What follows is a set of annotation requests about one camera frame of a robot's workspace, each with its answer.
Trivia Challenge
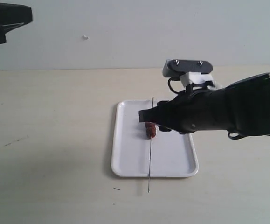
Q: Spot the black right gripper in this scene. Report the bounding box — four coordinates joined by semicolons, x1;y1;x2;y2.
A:
138;90;219;133

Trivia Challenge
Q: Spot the red berry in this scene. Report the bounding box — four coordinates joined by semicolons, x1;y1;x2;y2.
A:
145;127;157;139
145;122;156;129

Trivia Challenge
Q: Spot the thin metal skewer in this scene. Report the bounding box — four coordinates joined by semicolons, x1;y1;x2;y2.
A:
147;96;154;193

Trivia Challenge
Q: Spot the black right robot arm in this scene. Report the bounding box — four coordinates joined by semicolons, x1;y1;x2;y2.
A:
138;73;270;137

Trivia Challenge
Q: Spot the white rectangular plastic tray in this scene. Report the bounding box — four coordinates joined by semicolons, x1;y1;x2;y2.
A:
111;99;199;178

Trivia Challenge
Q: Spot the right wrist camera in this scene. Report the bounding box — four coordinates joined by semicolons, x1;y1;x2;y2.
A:
162;59;220;90

